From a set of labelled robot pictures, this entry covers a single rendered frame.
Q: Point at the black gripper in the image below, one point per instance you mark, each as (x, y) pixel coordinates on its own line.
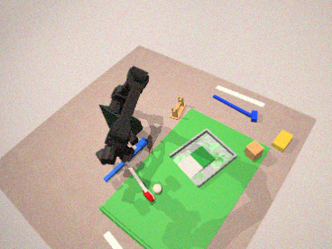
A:
(133, 140)

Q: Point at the yellow rectangular block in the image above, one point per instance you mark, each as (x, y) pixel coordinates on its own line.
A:
(282, 140)

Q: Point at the white golf ball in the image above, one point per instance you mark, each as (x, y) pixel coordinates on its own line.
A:
(157, 188)

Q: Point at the green flat mat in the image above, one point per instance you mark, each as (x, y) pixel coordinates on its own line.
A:
(183, 215)

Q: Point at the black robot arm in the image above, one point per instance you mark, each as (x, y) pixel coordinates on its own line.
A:
(123, 102)

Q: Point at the brown cube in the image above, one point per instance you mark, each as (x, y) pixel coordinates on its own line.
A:
(253, 150)

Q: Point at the white flat bar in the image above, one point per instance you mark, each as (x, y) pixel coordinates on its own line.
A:
(108, 236)
(228, 91)

